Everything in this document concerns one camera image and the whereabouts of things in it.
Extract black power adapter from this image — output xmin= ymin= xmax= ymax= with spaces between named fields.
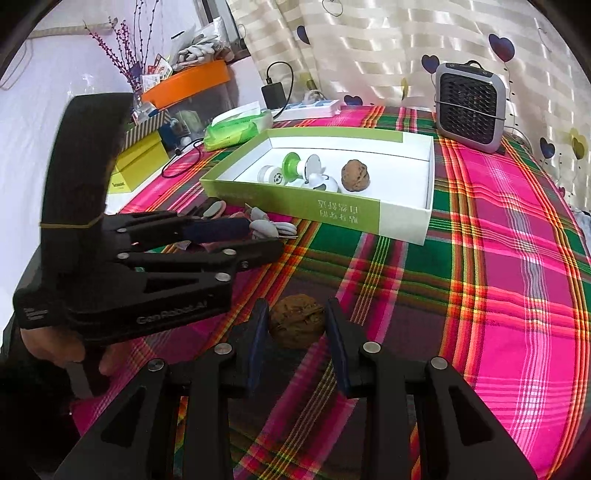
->
xmin=261 ymin=82 xmax=284 ymax=110

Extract pile of grey gloves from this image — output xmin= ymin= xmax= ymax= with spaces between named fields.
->
xmin=173 ymin=30 xmax=227 ymax=63

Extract green white cardboard box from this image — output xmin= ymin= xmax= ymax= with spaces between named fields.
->
xmin=199 ymin=127 xmax=435 ymax=246

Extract white power strip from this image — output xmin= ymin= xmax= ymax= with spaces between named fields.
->
xmin=272 ymin=99 xmax=342 ymax=123

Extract yellow rubber band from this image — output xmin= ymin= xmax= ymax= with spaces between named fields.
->
xmin=39 ymin=213 xmax=106 ymax=230

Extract thin black cable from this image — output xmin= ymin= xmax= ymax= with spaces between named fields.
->
xmin=161 ymin=141 xmax=206 ymax=181

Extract white usb cable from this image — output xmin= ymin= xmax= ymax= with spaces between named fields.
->
xmin=247 ymin=207 xmax=300 ymax=241

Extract grey small heater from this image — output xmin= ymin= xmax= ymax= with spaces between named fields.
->
xmin=434 ymin=60 xmax=509 ymax=154

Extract striped heart print curtain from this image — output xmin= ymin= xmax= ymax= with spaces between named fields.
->
xmin=226 ymin=0 xmax=591 ymax=204

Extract purple flower branches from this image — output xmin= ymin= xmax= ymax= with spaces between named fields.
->
xmin=83 ymin=0 xmax=160 ymax=97

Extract white blue cloth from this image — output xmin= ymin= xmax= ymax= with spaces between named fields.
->
xmin=570 ymin=205 xmax=591 ymax=241

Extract clear plastic storage bin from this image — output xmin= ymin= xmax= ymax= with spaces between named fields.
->
xmin=164 ymin=85 xmax=241 ymax=139

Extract striped cardboard box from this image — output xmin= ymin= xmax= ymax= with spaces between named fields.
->
xmin=122 ymin=111 xmax=171 ymax=151

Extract person's left hand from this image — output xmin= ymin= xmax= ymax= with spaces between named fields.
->
xmin=21 ymin=328 xmax=125 ymax=376

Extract black adapter cable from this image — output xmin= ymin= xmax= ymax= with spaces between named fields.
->
xmin=265 ymin=61 xmax=296 ymax=109

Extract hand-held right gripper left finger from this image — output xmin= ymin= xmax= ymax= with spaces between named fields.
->
xmin=54 ymin=298 xmax=271 ymax=480

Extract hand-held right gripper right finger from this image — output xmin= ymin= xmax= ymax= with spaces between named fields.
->
xmin=323 ymin=298 xmax=539 ymax=480

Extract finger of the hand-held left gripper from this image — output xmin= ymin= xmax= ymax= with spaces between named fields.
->
xmin=104 ymin=210 xmax=253 ymax=260
xmin=111 ymin=238 xmax=286 ymax=299

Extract orange plastic tray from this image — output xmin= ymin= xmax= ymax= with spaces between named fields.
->
xmin=141 ymin=60 xmax=232 ymax=110

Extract green tissue pack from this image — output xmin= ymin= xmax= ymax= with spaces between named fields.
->
xmin=203 ymin=102 xmax=274 ymax=152

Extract colourful card packets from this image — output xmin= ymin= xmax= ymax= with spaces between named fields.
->
xmin=139 ymin=53 xmax=174 ymax=93

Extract yellow cardboard box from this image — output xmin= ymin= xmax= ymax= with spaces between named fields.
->
xmin=110 ymin=134 xmax=169 ymax=195

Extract brown walnut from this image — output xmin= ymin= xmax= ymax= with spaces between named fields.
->
xmin=341 ymin=159 xmax=372 ymax=192
xmin=269 ymin=294 xmax=326 ymax=350

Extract green white spool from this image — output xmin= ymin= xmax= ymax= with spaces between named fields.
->
xmin=281 ymin=151 xmax=324 ymax=185

